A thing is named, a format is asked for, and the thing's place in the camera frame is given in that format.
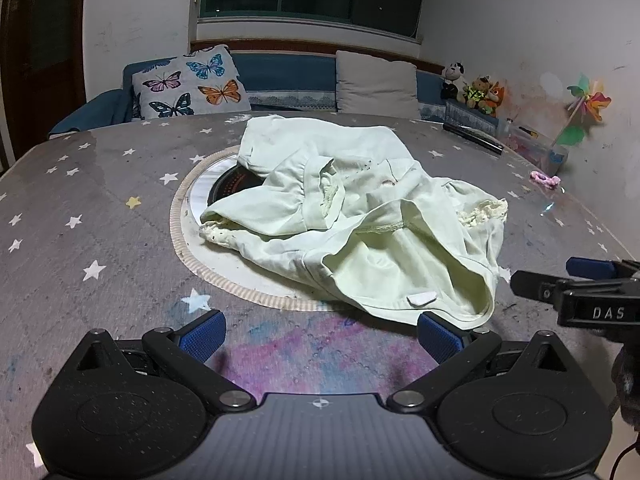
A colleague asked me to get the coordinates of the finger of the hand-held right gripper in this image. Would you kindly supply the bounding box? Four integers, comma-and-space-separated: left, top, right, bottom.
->
510, 270, 564, 306
566, 257, 632, 279

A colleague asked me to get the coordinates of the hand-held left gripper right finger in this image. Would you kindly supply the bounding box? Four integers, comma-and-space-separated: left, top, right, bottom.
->
386, 311, 568, 415

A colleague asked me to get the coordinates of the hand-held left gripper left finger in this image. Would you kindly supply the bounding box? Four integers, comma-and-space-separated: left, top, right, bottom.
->
75, 310, 255, 415

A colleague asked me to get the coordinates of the light green garment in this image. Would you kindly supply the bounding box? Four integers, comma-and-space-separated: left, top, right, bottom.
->
199, 114, 512, 332

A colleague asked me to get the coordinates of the person's right hand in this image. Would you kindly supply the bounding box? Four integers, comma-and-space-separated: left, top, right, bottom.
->
612, 344, 640, 431

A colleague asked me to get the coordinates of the clear plastic storage box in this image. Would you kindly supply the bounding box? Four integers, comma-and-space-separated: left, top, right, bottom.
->
500, 122, 570, 176

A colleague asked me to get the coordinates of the round black induction cooktop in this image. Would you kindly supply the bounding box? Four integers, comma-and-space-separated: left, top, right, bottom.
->
206, 166, 267, 209

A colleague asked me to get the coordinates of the grey star-patterned tablecloth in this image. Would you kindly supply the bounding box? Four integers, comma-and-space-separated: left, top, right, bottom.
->
0, 110, 626, 480

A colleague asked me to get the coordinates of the flat black stick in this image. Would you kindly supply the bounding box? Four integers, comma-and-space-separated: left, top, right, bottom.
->
442, 122, 505, 154

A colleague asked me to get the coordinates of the colourful pinwheel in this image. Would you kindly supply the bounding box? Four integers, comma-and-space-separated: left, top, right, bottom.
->
552, 75, 612, 148

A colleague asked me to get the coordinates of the blue patterned box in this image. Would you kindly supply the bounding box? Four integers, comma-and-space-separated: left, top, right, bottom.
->
445, 99, 499, 137

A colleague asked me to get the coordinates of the orange fox plush toy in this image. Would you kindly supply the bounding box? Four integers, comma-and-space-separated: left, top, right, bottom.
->
480, 80, 507, 118

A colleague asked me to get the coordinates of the bear plush toy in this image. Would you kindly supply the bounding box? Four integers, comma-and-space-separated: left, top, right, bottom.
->
462, 76, 493, 111

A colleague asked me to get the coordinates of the panda plush toy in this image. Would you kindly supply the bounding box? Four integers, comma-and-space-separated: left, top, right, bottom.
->
441, 61, 467, 102

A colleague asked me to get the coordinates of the butterfly print pillow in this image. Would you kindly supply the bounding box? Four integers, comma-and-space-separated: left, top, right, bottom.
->
131, 45, 252, 120

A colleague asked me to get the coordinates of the plain grey pillow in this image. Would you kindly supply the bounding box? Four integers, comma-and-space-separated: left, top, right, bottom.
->
335, 50, 421, 120

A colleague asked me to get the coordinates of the blue sofa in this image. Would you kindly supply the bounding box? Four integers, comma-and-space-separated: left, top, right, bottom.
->
47, 50, 451, 141

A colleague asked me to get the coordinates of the dark wooden door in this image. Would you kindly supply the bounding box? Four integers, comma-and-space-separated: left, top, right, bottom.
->
0, 0, 89, 161

